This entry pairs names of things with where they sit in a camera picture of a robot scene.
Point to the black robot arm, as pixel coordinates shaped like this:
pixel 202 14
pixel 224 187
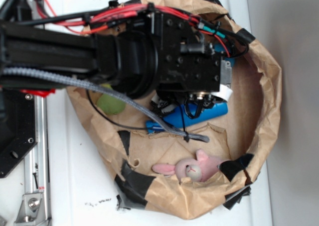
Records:
pixel 156 51

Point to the aluminium extrusion rail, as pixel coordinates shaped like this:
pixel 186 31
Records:
pixel 35 208

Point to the brown paper bag nest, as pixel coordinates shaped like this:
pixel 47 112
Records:
pixel 243 138

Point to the green fuzzy ball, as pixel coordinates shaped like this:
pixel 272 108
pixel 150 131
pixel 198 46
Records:
pixel 110 105

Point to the blue toy microphone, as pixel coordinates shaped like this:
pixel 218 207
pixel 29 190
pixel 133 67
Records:
pixel 179 119

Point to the pink plush bunny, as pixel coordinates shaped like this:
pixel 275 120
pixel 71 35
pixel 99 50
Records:
pixel 199 169

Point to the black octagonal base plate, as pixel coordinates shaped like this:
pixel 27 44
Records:
pixel 17 128

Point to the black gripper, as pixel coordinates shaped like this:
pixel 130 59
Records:
pixel 189 67

